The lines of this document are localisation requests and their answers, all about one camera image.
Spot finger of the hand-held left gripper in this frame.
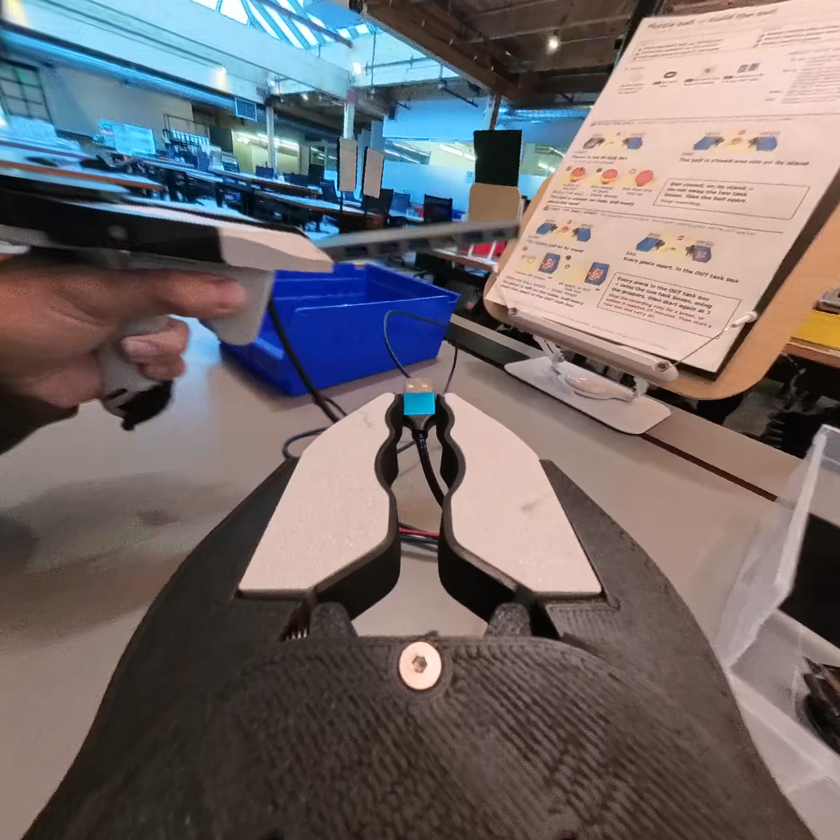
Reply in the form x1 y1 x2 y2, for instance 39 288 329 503
217 222 337 274

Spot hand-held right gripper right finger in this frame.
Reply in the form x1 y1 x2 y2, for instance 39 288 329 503
437 392 605 622

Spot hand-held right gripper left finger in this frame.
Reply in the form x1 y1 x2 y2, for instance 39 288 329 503
236 392 403 619

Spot black hub cable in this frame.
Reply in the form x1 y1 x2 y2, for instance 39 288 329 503
266 298 347 422

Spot blue braided charging cable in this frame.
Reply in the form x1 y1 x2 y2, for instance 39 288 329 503
282 310 463 546

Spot grey usb hub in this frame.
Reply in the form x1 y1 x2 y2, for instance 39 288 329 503
314 222 524 265

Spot grey desk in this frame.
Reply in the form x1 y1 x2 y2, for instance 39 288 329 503
0 314 809 840

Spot person's left hand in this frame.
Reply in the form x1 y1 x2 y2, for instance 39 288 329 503
0 261 250 412

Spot rows of office desks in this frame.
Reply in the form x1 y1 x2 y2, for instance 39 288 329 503
0 128 473 263

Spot blue plastic bin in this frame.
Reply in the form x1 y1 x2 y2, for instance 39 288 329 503
218 261 462 399

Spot white board stand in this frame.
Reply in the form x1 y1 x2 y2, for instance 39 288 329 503
504 333 672 435

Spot black panel on cardboard stand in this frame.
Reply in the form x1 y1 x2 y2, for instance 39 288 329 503
468 129 524 225

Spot clear plastic box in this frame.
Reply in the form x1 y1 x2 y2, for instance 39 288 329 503
712 425 840 840

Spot black item in clear box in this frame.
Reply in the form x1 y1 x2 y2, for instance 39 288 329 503
780 512 840 756

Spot wooden display board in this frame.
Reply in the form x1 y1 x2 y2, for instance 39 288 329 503
482 174 840 403

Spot printed instruction sheet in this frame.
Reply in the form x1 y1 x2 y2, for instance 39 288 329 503
492 0 840 370

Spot yellow box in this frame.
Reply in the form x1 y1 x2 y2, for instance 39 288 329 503
787 307 840 368

